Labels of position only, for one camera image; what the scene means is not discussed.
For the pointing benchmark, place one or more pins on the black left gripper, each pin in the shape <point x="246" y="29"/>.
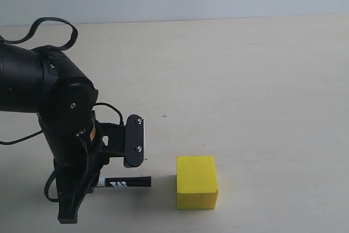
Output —
<point x="71" y="136"/>

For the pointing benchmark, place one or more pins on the black and white marker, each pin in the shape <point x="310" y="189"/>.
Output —
<point x="115" y="182"/>

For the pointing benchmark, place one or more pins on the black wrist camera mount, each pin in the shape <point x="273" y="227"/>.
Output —
<point x="124" y="141"/>

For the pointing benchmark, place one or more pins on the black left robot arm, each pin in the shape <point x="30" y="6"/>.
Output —
<point x="46" y="82"/>

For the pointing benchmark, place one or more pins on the yellow cube block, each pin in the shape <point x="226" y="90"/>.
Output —
<point x="197" y="183"/>

